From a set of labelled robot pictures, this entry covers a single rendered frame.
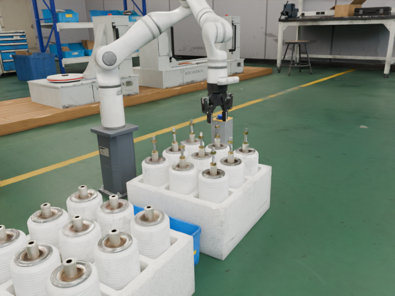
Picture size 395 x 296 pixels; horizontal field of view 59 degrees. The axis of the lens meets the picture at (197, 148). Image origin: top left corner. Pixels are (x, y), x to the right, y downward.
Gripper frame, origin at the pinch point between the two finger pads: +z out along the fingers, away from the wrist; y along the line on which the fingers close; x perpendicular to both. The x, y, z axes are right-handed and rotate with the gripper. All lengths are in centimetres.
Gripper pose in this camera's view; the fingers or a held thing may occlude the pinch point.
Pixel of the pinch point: (217, 119)
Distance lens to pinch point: 131.4
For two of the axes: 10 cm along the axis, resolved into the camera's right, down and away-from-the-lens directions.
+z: 0.2, 9.4, 3.3
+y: -8.0, 2.2, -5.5
